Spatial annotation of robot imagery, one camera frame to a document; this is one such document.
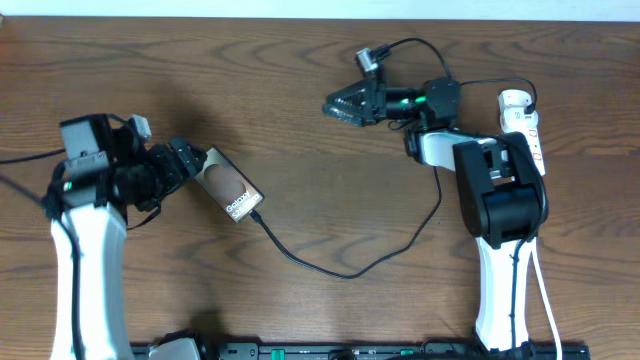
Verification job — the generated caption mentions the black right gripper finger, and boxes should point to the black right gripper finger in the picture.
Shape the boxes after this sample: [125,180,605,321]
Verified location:
[322,105,377,127]
[324,82,375,113]

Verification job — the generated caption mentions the Galaxy smartphone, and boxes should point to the Galaxy smartphone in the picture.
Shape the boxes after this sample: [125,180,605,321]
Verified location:
[195,146,264,223]

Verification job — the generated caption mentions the black USB charging cable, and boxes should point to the black USB charging cable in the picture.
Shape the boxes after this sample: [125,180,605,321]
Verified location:
[248,77,539,280]

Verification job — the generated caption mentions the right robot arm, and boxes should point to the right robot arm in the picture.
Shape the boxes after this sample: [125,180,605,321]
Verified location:
[323,70,548,359]

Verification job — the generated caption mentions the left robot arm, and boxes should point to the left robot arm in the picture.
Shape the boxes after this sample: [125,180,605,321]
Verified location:
[46,137,207,359]

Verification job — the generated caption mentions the white power strip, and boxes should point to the white power strip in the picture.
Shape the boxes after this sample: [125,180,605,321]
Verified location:
[498,89,546,176]

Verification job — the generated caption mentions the white USB wall charger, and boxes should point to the white USB wall charger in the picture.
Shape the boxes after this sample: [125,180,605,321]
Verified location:
[498,89,539,133]

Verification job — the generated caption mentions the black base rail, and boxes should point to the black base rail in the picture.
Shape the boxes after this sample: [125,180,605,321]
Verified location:
[132,340,591,360]

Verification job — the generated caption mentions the white power strip cord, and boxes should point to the white power strip cord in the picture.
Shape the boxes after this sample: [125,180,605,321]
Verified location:
[529,239,564,360]

